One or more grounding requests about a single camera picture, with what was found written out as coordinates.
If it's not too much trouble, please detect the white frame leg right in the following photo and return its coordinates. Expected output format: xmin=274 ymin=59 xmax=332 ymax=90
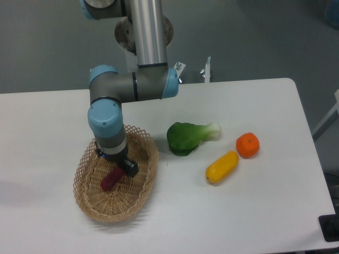
xmin=311 ymin=90 xmax=338 ymax=142

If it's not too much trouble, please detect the yellow mango fruit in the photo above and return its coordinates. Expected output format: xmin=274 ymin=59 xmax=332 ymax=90
xmin=205 ymin=150 xmax=239 ymax=184

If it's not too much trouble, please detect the orange tangerine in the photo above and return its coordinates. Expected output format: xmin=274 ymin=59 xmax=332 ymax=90
xmin=236 ymin=132 xmax=260 ymax=159

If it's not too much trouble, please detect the purple sweet potato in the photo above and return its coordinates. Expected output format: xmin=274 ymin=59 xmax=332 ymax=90
xmin=101 ymin=167 xmax=126 ymax=192

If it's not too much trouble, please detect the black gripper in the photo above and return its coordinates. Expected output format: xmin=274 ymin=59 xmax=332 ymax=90
xmin=95 ymin=148 xmax=139 ymax=177

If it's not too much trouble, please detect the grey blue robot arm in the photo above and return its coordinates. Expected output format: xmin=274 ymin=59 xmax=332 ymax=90
xmin=80 ymin=1 xmax=179 ymax=177

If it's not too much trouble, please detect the black device at table edge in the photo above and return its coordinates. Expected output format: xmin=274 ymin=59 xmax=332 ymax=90
xmin=318 ymin=214 xmax=338 ymax=242

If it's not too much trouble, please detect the green bok choy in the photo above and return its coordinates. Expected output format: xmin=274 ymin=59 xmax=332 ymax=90
xmin=166 ymin=122 xmax=221 ymax=156

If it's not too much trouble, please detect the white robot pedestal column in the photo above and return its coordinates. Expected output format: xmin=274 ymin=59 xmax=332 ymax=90
xmin=114 ymin=16 xmax=174 ymax=72

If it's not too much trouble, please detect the woven wicker basket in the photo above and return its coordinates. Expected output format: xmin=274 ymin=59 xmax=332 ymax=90
xmin=73 ymin=125 xmax=159 ymax=223

